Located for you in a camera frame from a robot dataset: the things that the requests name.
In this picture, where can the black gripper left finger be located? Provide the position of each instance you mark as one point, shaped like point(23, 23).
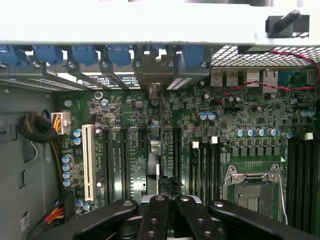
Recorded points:
point(155, 217)

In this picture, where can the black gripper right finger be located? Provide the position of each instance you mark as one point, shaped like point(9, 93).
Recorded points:
point(195, 220)

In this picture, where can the CPU socket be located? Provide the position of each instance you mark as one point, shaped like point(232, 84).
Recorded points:
point(252, 195)

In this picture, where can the white expansion slot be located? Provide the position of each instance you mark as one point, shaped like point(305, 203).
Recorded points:
point(89, 160)

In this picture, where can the metal locking lever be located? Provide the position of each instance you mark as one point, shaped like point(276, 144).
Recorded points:
point(283, 200)

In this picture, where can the blue card retention clip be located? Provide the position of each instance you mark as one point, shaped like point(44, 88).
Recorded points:
point(193, 56)
point(119, 56)
point(48, 53)
point(10, 55)
point(84, 55)

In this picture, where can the short black expansion slot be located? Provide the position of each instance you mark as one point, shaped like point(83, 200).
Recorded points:
point(142, 138)

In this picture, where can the long black expansion slot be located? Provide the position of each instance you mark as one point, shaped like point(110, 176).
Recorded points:
point(108, 165)
point(177, 155)
point(125, 165)

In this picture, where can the open black PC case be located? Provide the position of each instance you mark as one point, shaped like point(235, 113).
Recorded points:
point(25, 175)

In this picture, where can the green motherboard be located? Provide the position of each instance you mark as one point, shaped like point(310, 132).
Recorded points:
point(220, 120)

